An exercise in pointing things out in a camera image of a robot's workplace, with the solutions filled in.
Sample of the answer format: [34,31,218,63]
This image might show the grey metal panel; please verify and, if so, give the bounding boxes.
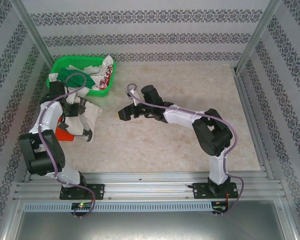
[4,197,299,240]

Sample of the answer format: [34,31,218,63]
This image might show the white t-shirt with red print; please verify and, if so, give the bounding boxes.
[91,55,115,91]

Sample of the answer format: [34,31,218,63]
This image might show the cream white t-shirt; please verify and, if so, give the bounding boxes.
[62,99,103,144]

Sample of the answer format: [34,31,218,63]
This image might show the circuit board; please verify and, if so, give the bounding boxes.
[213,201,230,213]
[71,202,93,210]

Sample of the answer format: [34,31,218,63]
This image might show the left circuit board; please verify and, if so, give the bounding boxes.
[71,202,93,210]

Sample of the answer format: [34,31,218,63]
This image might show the aluminium frame post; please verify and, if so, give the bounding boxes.
[13,0,56,72]
[235,0,282,73]

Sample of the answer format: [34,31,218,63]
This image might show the green t-shirt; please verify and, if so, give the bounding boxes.
[58,68,95,89]

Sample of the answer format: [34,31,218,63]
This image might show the aluminium side rail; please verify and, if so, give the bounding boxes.
[233,67,275,181]

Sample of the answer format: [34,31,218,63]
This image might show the orange folded t-shirt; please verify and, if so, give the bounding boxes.
[55,119,76,142]

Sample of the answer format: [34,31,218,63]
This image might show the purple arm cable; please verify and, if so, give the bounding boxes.
[38,72,97,221]
[126,83,249,217]

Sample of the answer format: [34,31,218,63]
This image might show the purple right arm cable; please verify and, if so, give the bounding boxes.
[126,83,249,217]

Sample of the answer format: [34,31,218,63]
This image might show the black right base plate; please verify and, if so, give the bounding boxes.
[192,181,238,200]

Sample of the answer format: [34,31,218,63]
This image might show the green plastic basket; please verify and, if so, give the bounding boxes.
[47,55,117,97]

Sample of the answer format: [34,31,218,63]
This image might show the aluminium rail frame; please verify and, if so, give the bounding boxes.
[13,171,287,201]

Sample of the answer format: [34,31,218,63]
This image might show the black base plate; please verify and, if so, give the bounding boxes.
[192,181,238,200]
[59,183,105,201]

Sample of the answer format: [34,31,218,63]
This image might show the right circuit board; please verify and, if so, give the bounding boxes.
[213,201,230,213]

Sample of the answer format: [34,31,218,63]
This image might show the clothes pile in basket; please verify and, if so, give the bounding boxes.
[48,64,103,103]

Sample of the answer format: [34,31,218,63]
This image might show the slotted grey cable duct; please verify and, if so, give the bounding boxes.
[23,201,213,212]

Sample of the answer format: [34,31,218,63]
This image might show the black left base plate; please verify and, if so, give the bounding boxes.
[59,183,105,201]

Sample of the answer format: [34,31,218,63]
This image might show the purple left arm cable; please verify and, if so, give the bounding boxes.
[38,72,97,221]

